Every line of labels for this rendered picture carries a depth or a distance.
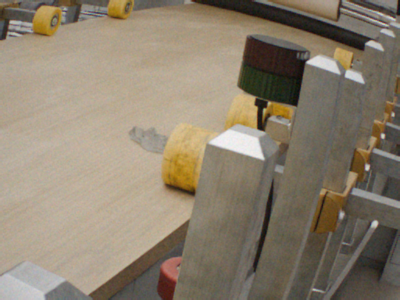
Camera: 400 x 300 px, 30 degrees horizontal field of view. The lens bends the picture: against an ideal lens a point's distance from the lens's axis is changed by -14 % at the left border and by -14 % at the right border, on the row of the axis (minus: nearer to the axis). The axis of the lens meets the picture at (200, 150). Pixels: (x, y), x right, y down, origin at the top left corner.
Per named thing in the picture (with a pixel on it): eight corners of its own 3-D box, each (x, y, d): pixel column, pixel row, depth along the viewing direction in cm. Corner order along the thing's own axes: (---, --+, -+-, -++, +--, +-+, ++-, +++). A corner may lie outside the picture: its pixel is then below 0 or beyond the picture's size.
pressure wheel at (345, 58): (349, 62, 218) (348, 83, 223) (355, 48, 223) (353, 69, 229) (330, 55, 220) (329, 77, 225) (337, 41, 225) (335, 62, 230)
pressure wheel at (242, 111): (274, 93, 131) (257, 126, 126) (272, 129, 137) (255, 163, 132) (238, 82, 133) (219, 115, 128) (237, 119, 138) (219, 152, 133)
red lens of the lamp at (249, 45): (312, 72, 75) (316, 51, 74) (299, 80, 69) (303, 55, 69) (252, 54, 77) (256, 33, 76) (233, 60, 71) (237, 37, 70)
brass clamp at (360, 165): (373, 166, 131) (380, 138, 130) (363, 187, 119) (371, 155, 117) (343, 157, 133) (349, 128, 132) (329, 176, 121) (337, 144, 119)
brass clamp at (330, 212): (352, 208, 108) (362, 174, 107) (335, 239, 96) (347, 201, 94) (314, 198, 110) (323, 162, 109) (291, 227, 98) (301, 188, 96)
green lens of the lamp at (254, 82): (308, 98, 76) (312, 75, 75) (294, 107, 70) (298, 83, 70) (247, 79, 77) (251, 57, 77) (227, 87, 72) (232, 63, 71)
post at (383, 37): (344, 260, 155) (396, 32, 141) (341, 266, 152) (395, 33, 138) (330, 256, 156) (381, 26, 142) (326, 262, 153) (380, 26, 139)
